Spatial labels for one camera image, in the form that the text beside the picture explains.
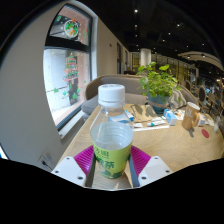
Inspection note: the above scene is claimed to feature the group of ceiling spot lights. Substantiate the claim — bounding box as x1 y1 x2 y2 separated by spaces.
131 6 214 61

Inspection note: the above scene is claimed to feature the blue and white small box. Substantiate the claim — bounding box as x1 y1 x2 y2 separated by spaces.
108 110 135 124

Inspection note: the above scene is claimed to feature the group of wooden dining chairs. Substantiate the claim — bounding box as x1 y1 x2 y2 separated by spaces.
183 78 224 113

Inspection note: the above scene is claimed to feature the flat round red coaster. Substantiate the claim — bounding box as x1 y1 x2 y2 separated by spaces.
201 128 211 139

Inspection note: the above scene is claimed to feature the green potted plant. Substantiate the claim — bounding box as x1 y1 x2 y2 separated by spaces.
136 61 183 114

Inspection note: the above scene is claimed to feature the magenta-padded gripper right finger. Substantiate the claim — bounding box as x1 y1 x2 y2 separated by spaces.
128 144 174 188

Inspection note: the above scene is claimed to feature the green-label clear drink bottle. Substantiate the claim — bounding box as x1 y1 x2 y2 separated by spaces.
89 83 134 180

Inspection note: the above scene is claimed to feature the white tube with teal end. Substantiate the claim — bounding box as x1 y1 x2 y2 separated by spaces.
146 119 168 128

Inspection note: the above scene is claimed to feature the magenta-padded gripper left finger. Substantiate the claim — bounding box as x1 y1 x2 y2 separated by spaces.
51 144 98 188

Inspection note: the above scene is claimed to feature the tan mug with white inside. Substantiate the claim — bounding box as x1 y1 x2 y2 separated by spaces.
181 101 202 131

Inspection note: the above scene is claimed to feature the light blue small carton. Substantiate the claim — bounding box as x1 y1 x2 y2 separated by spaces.
165 109 178 126

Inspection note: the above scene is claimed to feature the brown kraft paper card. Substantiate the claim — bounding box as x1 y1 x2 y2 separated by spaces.
123 103 158 123

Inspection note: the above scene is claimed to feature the clear plastic cup with straw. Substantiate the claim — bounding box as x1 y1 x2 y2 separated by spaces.
213 114 224 134

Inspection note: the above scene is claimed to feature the grey curved sofa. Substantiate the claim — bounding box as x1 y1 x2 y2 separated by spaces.
80 74 201 116

